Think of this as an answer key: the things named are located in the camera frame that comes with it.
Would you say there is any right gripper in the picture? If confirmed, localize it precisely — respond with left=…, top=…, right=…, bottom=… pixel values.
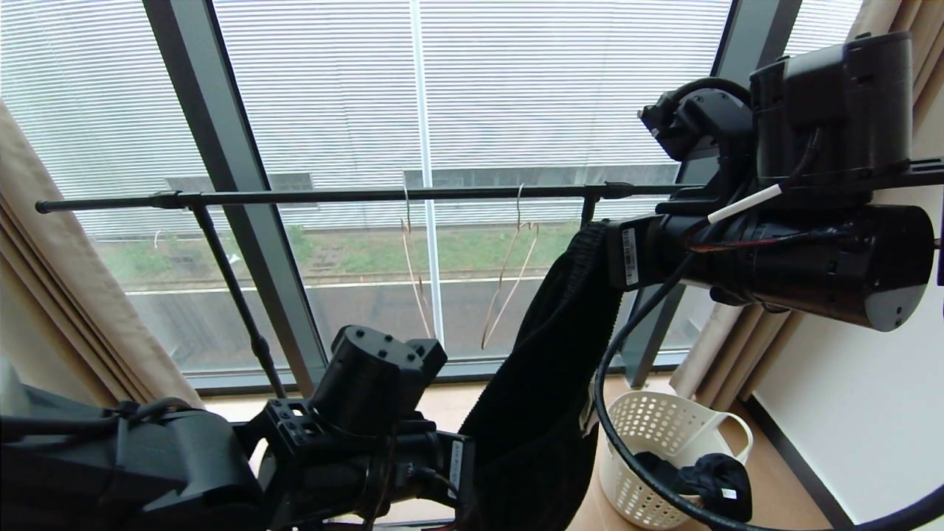
left=605, top=205, right=936, bottom=333

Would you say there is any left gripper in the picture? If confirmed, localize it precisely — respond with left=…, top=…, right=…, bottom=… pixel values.
left=269, top=431, right=476, bottom=526

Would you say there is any black garment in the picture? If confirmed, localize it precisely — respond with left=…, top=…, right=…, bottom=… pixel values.
left=457, top=221, right=626, bottom=531

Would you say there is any heap of clothes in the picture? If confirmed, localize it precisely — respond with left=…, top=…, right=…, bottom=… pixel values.
left=634, top=451, right=754, bottom=524

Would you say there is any pink clothes hanger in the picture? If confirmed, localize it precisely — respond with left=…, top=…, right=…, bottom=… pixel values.
left=400, top=186, right=436, bottom=340
left=481, top=184, right=540, bottom=350

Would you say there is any white laundry basket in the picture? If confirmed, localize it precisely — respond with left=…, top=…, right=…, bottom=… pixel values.
left=597, top=391, right=754, bottom=530

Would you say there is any black clothes rack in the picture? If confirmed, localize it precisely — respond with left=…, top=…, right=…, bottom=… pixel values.
left=35, top=181, right=690, bottom=400

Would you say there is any beige curtain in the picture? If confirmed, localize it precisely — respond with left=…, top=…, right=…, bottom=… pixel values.
left=0, top=100, right=206, bottom=410
left=667, top=0, right=944, bottom=410

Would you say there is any window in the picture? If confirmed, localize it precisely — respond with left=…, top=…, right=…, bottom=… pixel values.
left=0, top=0, right=864, bottom=392

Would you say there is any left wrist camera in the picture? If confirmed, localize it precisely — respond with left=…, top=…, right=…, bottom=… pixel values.
left=402, top=337, right=449, bottom=392

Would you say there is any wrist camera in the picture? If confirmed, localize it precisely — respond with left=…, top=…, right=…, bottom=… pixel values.
left=638, top=77, right=760, bottom=216
left=402, top=337, right=449, bottom=392

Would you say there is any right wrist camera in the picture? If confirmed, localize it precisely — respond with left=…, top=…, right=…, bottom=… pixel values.
left=638, top=77, right=760, bottom=216

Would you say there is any black cable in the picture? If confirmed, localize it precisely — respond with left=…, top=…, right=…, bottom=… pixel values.
left=592, top=243, right=944, bottom=531

